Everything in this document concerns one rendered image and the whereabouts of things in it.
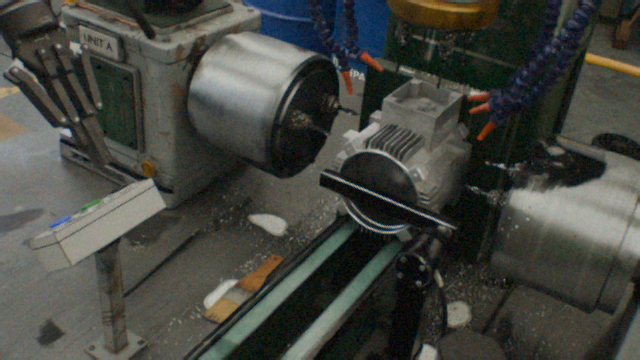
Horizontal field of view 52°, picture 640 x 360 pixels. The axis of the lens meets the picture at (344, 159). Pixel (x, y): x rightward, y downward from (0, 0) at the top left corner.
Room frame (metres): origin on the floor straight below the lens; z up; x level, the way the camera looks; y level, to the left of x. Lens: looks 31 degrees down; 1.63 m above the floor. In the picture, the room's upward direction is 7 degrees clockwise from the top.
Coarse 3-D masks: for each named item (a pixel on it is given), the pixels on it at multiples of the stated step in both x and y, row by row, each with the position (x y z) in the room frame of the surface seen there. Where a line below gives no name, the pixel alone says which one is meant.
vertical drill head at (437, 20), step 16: (400, 0) 0.99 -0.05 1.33; (416, 0) 0.98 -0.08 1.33; (432, 0) 0.99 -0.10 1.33; (448, 0) 0.98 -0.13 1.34; (464, 0) 0.99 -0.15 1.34; (480, 0) 1.01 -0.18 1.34; (496, 0) 1.03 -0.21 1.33; (400, 16) 1.00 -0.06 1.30; (416, 16) 0.97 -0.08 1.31; (432, 16) 0.96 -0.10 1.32; (448, 16) 0.96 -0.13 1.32; (464, 16) 0.96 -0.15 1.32; (480, 16) 0.98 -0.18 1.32; (496, 16) 1.02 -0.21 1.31; (400, 32) 1.01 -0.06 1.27; (448, 32) 0.98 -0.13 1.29; (464, 32) 0.97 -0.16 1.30; (400, 48) 1.02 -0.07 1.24; (448, 48) 0.98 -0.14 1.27; (464, 48) 1.07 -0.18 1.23
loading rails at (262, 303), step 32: (352, 224) 0.96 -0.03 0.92; (320, 256) 0.86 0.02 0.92; (352, 256) 0.94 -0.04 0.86; (384, 256) 0.88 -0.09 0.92; (288, 288) 0.77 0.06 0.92; (320, 288) 0.84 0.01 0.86; (352, 288) 0.79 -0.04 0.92; (384, 288) 0.83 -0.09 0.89; (224, 320) 0.68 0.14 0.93; (256, 320) 0.70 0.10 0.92; (288, 320) 0.76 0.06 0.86; (320, 320) 0.71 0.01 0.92; (352, 320) 0.73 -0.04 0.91; (384, 320) 0.83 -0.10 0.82; (192, 352) 0.61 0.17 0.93; (224, 352) 0.63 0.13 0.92; (256, 352) 0.69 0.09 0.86; (288, 352) 0.64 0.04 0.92; (320, 352) 0.65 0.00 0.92; (352, 352) 0.75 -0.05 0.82
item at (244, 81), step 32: (224, 64) 1.10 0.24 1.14; (256, 64) 1.09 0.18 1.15; (288, 64) 1.08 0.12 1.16; (320, 64) 1.14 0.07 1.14; (192, 96) 1.10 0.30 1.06; (224, 96) 1.06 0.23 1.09; (256, 96) 1.04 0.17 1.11; (288, 96) 1.05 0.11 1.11; (320, 96) 1.14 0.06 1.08; (192, 128) 1.11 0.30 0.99; (224, 128) 1.04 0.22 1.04; (256, 128) 1.01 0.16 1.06; (288, 128) 1.05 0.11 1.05; (256, 160) 1.02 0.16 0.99; (288, 160) 1.05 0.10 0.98
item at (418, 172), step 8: (456, 128) 1.06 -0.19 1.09; (464, 128) 1.06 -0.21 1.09; (456, 136) 1.06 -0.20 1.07; (464, 136) 1.05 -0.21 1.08; (344, 144) 0.96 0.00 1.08; (352, 144) 0.95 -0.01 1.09; (360, 144) 0.96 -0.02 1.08; (344, 152) 0.96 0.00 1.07; (352, 152) 0.95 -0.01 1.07; (416, 168) 0.90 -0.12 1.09; (424, 168) 0.91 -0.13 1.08; (416, 176) 0.90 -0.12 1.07; (424, 176) 0.90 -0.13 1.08; (336, 208) 0.96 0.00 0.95; (344, 208) 0.95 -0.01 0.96; (400, 232) 0.90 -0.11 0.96; (408, 232) 0.89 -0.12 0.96; (416, 232) 0.91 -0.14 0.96; (400, 240) 0.90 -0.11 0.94; (408, 240) 0.89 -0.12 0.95
